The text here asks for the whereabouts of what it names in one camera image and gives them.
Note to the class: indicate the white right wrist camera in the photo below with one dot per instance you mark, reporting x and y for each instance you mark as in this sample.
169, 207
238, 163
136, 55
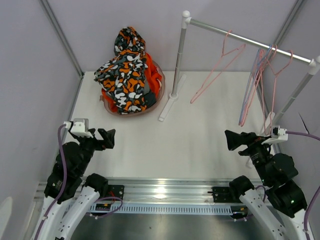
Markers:
278, 135

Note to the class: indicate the pink wire hanger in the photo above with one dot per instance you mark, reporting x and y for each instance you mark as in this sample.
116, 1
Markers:
269, 120

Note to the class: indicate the orange black camo shorts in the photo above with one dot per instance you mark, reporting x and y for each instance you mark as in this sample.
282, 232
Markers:
129, 50

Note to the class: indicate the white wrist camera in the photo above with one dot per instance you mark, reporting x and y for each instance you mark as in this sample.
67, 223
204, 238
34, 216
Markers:
278, 135
79, 127

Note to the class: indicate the pink hanger of camo shorts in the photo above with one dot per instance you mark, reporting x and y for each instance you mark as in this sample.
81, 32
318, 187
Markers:
219, 67

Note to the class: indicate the pink hanger of orange shorts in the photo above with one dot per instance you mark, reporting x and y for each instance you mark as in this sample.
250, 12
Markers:
262, 82

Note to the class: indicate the metal clothes rack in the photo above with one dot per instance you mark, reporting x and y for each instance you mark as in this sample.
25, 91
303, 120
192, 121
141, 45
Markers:
178, 81

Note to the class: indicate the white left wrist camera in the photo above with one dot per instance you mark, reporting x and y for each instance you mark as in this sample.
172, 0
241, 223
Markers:
79, 127

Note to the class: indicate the pink hanger of navy shorts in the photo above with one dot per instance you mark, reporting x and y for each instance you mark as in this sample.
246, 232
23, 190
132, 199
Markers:
249, 90

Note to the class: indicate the pink plastic basin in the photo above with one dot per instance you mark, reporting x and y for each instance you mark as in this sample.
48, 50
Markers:
162, 84

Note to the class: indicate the blue wire hanger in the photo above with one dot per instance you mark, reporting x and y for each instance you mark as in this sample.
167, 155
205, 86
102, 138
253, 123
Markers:
253, 80

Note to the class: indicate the dark navy shorts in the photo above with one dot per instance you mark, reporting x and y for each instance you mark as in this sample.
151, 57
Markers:
150, 99

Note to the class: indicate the aluminium mounting rail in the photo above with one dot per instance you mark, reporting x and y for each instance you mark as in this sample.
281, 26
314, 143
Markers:
168, 191

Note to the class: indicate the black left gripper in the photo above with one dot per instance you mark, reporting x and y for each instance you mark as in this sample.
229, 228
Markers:
108, 141

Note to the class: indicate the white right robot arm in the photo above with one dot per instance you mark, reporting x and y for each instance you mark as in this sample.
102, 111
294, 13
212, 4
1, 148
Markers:
282, 210

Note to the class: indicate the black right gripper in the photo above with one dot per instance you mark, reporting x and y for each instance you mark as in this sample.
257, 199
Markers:
234, 139

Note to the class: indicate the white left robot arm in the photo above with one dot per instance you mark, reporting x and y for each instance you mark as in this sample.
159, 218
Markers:
67, 197

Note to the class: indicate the white slotted cable duct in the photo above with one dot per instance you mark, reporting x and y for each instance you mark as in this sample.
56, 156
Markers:
169, 209

